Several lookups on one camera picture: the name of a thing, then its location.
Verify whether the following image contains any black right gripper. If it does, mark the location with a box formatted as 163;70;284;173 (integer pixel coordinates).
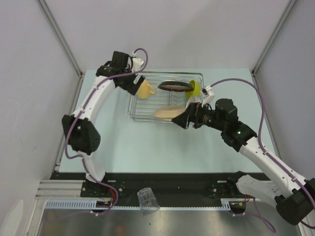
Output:
172;101;226;131

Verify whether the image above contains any yellow mug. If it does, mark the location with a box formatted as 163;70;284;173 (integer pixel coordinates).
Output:
136;79;157;99

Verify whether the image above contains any beige bird pattern plate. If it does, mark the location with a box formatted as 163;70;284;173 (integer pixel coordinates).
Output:
154;106;186;118

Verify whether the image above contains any white bowl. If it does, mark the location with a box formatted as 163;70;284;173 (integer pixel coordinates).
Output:
186;96;201;108

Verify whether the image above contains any yellow-green bowl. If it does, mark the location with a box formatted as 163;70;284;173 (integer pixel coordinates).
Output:
186;80;201;99

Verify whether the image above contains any metal wire dish rack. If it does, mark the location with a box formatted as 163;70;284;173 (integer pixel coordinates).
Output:
128;71;204;123

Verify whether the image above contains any dark red rimmed plate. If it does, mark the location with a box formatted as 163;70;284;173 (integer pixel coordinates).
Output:
158;81;193;92

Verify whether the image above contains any clear glass cup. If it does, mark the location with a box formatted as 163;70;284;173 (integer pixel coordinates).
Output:
137;187;160;216

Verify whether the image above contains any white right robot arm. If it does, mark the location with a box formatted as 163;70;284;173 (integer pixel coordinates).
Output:
172;98;315;225

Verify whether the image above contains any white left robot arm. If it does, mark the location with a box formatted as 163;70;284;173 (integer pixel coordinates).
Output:
62;49;149;197

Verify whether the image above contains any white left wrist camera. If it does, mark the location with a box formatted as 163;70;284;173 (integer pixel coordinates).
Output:
130;51;145;73

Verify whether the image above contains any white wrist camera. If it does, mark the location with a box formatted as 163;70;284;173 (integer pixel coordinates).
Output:
130;51;145;73
201;85;215;107

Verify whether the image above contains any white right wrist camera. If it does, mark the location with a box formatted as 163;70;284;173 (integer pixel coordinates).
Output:
201;85;215;107

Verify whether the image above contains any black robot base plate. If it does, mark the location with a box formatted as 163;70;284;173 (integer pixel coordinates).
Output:
49;172;271;207

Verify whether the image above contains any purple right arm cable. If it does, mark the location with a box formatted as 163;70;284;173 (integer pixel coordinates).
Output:
209;78;315;233

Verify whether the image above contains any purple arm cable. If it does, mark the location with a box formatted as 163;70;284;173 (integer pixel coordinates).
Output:
209;78;315;233
64;48;149;219

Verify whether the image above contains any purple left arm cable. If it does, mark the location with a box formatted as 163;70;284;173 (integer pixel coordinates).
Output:
64;48;149;219

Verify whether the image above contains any light blue cable duct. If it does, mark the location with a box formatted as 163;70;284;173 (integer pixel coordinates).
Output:
45;200;240;211

